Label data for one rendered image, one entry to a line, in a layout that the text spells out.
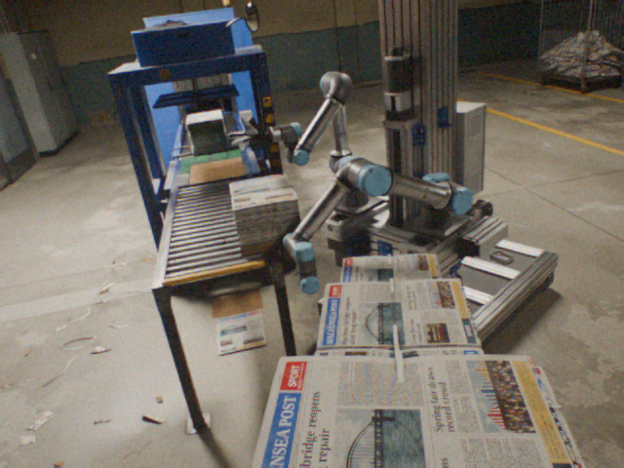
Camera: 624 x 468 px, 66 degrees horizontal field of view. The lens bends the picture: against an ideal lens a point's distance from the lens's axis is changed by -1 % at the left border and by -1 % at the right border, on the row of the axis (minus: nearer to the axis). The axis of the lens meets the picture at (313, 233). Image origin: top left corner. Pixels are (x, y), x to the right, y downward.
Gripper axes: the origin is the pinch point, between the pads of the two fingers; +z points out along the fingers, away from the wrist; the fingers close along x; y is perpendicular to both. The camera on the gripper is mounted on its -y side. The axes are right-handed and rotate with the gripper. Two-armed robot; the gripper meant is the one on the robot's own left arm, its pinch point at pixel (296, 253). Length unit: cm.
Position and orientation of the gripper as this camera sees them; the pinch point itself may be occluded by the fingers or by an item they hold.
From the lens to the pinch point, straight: 219.6
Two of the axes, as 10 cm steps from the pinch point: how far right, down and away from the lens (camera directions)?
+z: -2.0, -4.0, 9.0
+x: -9.7, 1.9, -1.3
